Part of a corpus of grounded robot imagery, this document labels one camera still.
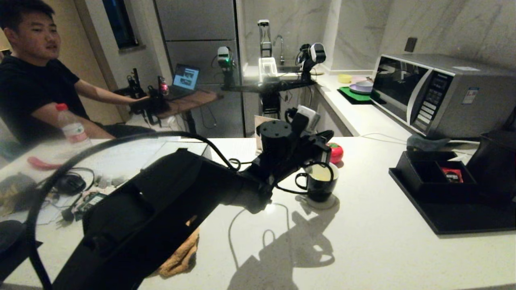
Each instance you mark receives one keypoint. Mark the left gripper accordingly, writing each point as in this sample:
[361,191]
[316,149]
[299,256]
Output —
[312,147]

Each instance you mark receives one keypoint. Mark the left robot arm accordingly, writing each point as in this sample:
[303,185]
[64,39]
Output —
[153,209]

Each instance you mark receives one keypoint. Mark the black cup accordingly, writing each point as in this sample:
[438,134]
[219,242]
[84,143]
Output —
[320,188]

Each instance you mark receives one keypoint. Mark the red tea bag packet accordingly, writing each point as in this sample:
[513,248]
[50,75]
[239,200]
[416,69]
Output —
[452,175]

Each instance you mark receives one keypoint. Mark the red tomato-shaped timer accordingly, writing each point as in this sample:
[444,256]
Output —
[336,153]

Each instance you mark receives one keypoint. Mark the round grey coaster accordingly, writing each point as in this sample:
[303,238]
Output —
[322,204]

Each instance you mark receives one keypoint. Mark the green cutting mat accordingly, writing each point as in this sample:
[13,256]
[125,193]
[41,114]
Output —
[350,96]

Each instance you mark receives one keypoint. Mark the purple plate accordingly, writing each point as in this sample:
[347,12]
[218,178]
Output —
[358,89]

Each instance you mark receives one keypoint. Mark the yellow bowl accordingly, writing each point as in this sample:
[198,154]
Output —
[344,78]

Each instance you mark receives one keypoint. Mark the white stand device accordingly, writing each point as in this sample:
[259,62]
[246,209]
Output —
[266,60]

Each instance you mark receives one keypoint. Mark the kitchen faucet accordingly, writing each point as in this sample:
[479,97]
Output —
[280,47]

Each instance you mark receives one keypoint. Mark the grey cloth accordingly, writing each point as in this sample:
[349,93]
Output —
[425,142]

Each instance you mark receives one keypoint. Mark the black compartment box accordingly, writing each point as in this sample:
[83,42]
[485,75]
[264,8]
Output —
[423,177]

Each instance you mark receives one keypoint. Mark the wooden side table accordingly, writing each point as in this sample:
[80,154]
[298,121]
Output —
[193,101]

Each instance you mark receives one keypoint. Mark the open laptop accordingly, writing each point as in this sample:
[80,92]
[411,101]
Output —
[184,78]

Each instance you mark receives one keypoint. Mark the silver microwave oven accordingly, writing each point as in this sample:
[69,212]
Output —
[451,92]

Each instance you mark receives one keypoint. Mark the black tray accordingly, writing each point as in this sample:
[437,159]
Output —
[455,217]

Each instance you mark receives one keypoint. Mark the orange cloth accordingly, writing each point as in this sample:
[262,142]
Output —
[181,257]

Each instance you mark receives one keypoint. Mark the green circuit board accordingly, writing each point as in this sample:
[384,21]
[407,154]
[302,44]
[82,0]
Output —
[90,201]

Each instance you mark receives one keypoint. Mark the plastic bottle with red cap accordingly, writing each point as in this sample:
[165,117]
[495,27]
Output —
[73,129]

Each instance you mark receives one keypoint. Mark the black computer mouse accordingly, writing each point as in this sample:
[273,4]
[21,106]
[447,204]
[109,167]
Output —
[69,184]

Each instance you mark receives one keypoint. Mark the black power plug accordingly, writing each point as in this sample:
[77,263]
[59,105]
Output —
[67,215]

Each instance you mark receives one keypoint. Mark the pink plastic tool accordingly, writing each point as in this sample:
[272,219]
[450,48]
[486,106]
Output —
[42,164]

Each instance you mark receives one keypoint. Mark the person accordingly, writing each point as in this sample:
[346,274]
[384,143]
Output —
[28,88]

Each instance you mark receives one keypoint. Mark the black pad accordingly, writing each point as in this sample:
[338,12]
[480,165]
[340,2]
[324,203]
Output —
[12,241]

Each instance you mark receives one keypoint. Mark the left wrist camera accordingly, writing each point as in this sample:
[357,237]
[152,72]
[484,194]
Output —
[307,117]

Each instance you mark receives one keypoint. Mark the wall socket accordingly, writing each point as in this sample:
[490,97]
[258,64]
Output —
[410,44]

